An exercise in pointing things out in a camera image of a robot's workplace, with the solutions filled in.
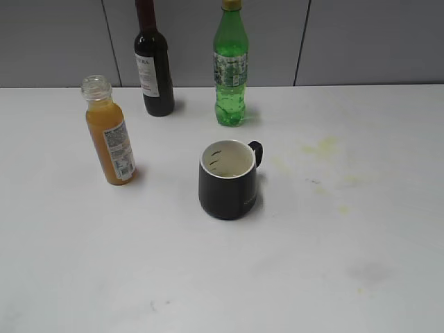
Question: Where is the black mug white interior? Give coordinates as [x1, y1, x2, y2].
[198, 139, 264, 220]

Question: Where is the dark red wine bottle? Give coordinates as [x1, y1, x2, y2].
[134, 1, 175, 117]

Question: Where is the orange juice bottle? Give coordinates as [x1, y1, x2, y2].
[81, 75, 136, 185]

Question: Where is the green soda bottle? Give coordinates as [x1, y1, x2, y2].
[213, 1, 249, 127]

